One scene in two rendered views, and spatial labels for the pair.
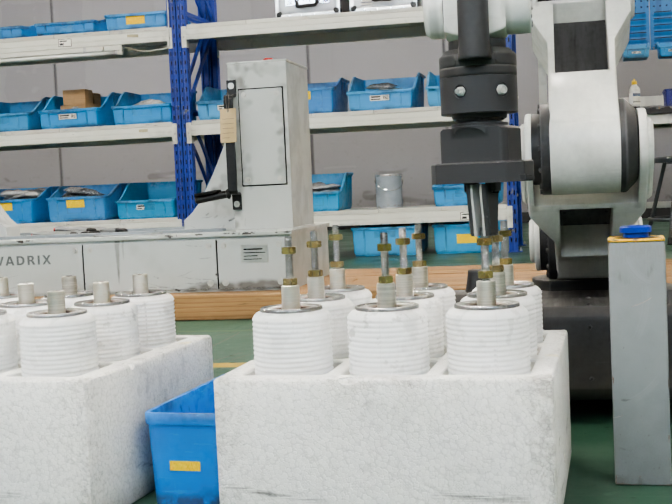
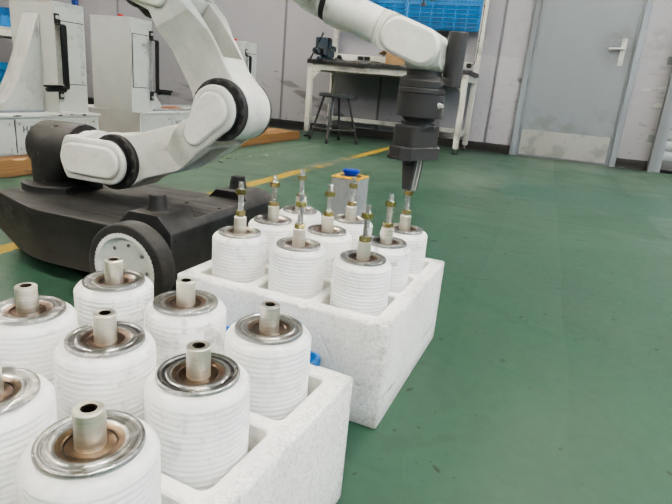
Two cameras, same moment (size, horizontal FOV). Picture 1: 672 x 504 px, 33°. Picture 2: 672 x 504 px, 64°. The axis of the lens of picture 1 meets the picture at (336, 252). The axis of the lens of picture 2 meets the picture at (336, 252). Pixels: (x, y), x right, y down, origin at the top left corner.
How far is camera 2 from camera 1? 1.56 m
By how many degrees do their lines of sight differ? 81
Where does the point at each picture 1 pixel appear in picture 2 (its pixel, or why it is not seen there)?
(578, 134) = (257, 105)
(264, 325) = (382, 275)
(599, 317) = (230, 215)
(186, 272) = not seen: outside the picture
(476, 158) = (427, 145)
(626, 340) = not seen: hidden behind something
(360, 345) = (401, 270)
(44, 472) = (324, 483)
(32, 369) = (295, 396)
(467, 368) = (418, 267)
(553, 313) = (213, 217)
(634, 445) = not seen: hidden behind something
